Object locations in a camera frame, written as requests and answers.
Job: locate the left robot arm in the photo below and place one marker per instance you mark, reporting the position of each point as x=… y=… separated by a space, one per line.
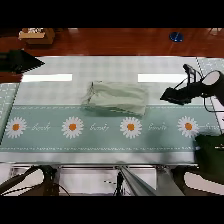
x=16 y=61

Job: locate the dark green garment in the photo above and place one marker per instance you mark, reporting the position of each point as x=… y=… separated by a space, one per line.
x=211 y=156

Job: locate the silver frame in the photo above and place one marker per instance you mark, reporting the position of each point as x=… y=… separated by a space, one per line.
x=140 y=181

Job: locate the cardboard box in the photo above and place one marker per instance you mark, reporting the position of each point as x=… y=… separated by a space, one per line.
x=35 y=35

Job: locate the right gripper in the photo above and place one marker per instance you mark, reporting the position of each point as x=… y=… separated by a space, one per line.
x=180 y=95

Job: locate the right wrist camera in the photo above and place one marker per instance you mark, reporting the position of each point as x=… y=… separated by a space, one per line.
x=190 y=71

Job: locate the blue round object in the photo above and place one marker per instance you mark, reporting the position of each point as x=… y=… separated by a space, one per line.
x=176 y=36

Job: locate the pale green shirt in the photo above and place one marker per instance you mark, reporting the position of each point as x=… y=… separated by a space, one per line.
x=116 y=98

